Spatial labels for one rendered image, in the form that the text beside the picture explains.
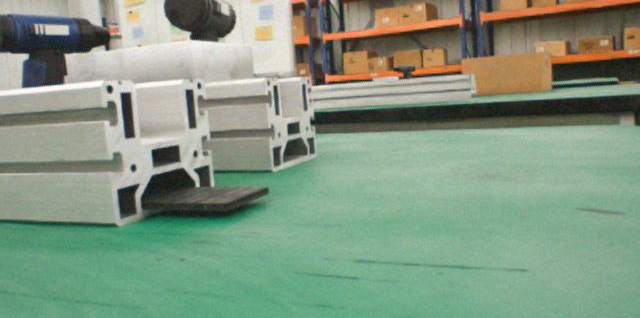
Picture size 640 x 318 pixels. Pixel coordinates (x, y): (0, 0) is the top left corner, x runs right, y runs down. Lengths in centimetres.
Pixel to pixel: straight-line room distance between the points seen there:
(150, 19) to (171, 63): 370
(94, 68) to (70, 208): 26
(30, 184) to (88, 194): 5
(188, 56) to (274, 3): 305
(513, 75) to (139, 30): 289
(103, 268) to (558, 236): 20
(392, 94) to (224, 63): 135
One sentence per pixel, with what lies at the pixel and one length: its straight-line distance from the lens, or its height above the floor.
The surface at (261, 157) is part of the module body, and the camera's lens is 49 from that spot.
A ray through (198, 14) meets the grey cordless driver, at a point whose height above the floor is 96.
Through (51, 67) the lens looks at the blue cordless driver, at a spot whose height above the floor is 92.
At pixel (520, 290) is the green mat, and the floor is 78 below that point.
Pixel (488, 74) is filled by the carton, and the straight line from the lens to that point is 224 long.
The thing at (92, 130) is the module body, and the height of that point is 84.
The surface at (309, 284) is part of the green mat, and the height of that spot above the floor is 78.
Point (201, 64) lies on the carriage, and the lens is 53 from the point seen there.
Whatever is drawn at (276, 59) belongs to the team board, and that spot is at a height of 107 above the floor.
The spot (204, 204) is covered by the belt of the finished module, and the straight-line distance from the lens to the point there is 33.
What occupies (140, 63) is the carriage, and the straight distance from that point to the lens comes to 56.
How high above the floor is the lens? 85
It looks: 5 degrees down
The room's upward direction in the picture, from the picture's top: 4 degrees counter-clockwise
